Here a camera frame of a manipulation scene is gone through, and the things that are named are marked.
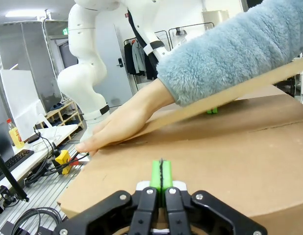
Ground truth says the coiled black cable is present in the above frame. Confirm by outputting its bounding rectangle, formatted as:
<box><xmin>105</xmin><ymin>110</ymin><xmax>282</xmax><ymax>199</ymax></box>
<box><xmin>9</xmin><ymin>207</ymin><xmax>67</xmax><ymax>235</ymax></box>

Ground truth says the grey door with lock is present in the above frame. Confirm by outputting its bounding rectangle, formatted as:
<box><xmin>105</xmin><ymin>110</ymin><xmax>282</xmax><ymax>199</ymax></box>
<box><xmin>95</xmin><ymin>23</ymin><xmax>134</xmax><ymax>104</ymax></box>

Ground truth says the white computer desk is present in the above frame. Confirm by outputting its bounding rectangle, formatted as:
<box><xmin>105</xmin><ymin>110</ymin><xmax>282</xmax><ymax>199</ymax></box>
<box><xmin>0</xmin><ymin>123</ymin><xmax>79</xmax><ymax>198</ymax></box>

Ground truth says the clothes rack with dark garments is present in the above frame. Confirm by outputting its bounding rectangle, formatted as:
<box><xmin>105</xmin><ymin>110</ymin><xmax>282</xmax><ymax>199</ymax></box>
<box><xmin>123</xmin><ymin>30</ymin><xmax>171</xmax><ymax>92</ymax></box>

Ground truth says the wooden shoe rack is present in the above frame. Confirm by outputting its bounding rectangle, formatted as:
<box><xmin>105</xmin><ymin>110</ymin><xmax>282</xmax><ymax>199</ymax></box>
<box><xmin>34</xmin><ymin>99</ymin><xmax>85</xmax><ymax>136</ymax></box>

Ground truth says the pair of dark shoes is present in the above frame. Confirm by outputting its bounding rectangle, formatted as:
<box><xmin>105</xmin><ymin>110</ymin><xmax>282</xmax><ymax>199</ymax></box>
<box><xmin>49</xmin><ymin>102</ymin><xmax>67</xmax><ymax>111</ymax></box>

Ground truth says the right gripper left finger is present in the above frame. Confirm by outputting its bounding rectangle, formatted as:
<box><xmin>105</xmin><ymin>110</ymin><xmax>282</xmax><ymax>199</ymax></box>
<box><xmin>53</xmin><ymin>159</ymin><xmax>163</xmax><ymax>235</ymax></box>

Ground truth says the large cardboard box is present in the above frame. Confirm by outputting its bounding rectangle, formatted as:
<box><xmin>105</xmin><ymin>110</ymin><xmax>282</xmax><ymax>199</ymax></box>
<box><xmin>57</xmin><ymin>57</ymin><xmax>303</xmax><ymax>235</ymax></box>

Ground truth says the person's left hand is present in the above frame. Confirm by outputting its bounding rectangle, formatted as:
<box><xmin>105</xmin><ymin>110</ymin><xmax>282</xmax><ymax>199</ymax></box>
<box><xmin>75</xmin><ymin>78</ymin><xmax>177</xmax><ymax>156</ymax></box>

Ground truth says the white board panel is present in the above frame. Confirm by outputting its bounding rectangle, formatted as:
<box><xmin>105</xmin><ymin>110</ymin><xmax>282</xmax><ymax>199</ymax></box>
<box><xmin>0</xmin><ymin>69</ymin><xmax>54</xmax><ymax>143</ymax></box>

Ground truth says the black keyboard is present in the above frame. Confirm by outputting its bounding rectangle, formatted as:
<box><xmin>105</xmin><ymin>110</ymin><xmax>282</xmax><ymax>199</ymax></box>
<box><xmin>0</xmin><ymin>149</ymin><xmax>35</xmax><ymax>186</ymax></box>

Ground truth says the slotted aluminium base plate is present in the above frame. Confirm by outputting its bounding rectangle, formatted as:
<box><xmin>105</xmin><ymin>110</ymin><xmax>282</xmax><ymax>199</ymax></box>
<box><xmin>0</xmin><ymin>144</ymin><xmax>91</xmax><ymax>235</ymax></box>

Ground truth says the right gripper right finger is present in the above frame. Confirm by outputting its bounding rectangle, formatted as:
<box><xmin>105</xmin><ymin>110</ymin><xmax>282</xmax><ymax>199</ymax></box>
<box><xmin>162</xmin><ymin>159</ymin><xmax>268</xmax><ymax>235</ymax></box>

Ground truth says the black computer monitor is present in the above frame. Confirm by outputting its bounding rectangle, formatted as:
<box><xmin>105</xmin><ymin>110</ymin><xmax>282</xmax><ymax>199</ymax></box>
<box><xmin>0</xmin><ymin>121</ymin><xmax>15</xmax><ymax>170</ymax></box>

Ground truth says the black clothes rack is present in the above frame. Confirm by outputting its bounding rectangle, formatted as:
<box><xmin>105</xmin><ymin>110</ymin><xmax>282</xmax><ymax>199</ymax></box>
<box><xmin>168</xmin><ymin>22</ymin><xmax>215</xmax><ymax>52</ymax></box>

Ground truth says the yellow emergency stop box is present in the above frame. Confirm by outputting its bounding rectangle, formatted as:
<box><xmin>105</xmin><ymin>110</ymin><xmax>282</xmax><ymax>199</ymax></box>
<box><xmin>54</xmin><ymin>150</ymin><xmax>74</xmax><ymax>175</ymax></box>

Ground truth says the yellow drink bottle red cap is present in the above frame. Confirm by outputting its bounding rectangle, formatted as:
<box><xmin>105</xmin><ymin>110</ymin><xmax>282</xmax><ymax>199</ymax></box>
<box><xmin>8</xmin><ymin>118</ymin><xmax>25</xmax><ymax>149</ymax></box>

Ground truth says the beige metal cabinet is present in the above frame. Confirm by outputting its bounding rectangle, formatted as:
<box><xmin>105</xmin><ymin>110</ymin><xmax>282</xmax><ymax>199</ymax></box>
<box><xmin>201</xmin><ymin>9</ymin><xmax>230</xmax><ymax>32</ymax></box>

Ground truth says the black cable bundle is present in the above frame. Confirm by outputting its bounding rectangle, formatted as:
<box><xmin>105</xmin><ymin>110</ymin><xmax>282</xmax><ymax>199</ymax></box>
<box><xmin>23</xmin><ymin>127</ymin><xmax>91</xmax><ymax>185</ymax></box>

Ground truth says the grey partition panel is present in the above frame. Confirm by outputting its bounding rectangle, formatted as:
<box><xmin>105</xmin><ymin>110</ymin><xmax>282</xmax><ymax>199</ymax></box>
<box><xmin>0</xmin><ymin>21</ymin><xmax>63</xmax><ymax>111</ymax></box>

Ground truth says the black camera stand pole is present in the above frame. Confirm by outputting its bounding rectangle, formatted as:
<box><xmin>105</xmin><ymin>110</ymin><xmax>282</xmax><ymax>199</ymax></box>
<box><xmin>0</xmin><ymin>148</ymin><xmax>30</xmax><ymax>203</ymax></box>

